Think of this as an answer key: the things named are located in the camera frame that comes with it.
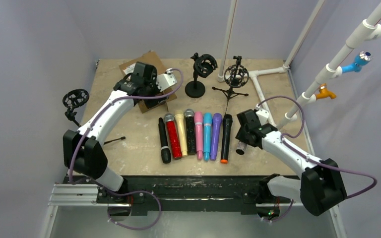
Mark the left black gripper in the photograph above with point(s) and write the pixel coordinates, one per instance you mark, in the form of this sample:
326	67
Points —
147	90

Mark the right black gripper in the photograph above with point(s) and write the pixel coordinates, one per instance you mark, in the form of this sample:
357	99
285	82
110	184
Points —
245	135

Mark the multicolour glitter microphone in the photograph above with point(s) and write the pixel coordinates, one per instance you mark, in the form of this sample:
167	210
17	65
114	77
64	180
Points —
241	148

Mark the red glitter microphone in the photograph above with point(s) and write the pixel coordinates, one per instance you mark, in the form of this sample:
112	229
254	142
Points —
173	136

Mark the black orange-tipped microphone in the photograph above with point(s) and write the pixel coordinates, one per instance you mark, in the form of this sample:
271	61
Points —
227	125

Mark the cream microphone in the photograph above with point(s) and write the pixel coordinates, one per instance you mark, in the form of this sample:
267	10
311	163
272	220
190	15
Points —
181	128

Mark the purple microphone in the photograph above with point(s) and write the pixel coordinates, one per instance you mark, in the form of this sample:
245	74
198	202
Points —
216	124

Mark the black glitter microphone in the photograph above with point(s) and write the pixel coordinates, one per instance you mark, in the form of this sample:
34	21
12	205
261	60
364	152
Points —
190	131

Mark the brown cardboard box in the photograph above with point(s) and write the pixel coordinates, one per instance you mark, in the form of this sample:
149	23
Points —
139	80

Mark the teal microphone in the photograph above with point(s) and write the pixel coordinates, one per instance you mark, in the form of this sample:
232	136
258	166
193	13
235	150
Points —
207	131

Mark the pink microphone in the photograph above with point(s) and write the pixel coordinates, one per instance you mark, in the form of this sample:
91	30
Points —
198	121

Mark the tripod shock mount stand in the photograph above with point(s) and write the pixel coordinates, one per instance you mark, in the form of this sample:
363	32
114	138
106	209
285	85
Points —
238	77

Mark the round base microphone stand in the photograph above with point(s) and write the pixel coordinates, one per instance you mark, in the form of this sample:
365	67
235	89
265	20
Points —
203	66

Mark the tripod microphone stand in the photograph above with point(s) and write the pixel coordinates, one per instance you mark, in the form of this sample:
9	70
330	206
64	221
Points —
75	100

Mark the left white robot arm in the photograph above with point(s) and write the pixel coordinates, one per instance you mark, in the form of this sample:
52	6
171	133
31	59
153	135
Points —
83	149

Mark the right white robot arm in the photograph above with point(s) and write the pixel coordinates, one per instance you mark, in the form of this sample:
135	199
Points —
319	185

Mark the small black microphone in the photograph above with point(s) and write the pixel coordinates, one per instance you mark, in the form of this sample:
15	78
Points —
165	149

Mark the orange pipe fitting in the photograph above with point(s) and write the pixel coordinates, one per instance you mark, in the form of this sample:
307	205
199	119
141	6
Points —
324	93

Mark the blue pipe fitting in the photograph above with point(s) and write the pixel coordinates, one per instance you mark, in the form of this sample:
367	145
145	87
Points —
360	60

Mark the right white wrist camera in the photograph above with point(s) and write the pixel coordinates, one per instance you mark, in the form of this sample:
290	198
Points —
262	114

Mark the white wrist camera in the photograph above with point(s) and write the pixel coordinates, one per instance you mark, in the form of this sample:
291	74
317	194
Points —
262	114
166	80

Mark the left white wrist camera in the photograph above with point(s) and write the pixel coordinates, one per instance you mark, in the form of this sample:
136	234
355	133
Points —
166	80

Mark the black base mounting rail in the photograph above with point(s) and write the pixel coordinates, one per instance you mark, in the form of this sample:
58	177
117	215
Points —
243	194

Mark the aluminium rail frame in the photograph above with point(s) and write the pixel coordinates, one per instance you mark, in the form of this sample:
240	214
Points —
70	195

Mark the white PVC pipe frame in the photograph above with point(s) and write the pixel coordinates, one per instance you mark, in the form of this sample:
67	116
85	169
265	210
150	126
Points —
274	25

